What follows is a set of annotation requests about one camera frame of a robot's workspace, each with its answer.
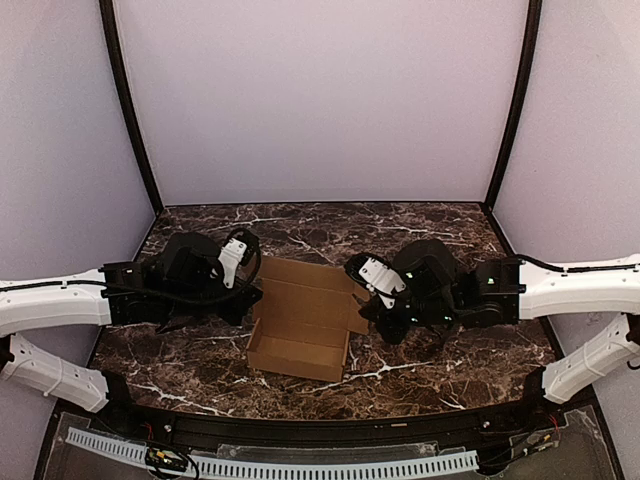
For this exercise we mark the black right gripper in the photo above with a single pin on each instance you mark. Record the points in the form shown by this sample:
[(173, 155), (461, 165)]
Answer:
[(382, 310)]

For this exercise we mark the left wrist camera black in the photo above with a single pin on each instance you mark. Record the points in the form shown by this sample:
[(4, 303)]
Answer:
[(240, 248)]

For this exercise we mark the left black frame post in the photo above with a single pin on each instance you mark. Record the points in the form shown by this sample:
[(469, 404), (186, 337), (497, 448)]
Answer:
[(117, 64)]

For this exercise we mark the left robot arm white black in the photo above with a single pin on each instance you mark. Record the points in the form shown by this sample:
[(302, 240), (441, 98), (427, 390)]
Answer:
[(192, 276)]

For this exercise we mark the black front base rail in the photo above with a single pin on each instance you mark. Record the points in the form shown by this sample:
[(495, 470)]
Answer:
[(484, 427)]

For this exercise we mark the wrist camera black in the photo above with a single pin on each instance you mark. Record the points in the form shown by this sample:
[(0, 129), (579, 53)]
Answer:
[(240, 248), (375, 275)]

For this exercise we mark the small green circuit board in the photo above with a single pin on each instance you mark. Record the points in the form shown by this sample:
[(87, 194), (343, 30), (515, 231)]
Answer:
[(165, 459)]

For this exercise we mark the black frame post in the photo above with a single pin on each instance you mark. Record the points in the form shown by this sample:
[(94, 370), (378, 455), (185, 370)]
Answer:
[(117, 64), (526, 58)]

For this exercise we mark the brown cardboard box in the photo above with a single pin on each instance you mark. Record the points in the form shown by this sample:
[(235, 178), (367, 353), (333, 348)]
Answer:
[(303, 323)]

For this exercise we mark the right black frame post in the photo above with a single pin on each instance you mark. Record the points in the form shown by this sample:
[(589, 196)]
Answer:
[(526, 58)]

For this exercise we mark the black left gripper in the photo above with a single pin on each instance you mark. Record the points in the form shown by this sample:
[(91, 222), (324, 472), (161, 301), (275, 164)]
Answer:
[(240, 298)]

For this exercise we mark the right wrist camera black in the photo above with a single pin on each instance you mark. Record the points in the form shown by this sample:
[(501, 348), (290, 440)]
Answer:
[(375, 275)]

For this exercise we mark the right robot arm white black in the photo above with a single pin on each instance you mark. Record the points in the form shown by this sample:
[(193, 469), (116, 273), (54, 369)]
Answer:
[(423, 286)]

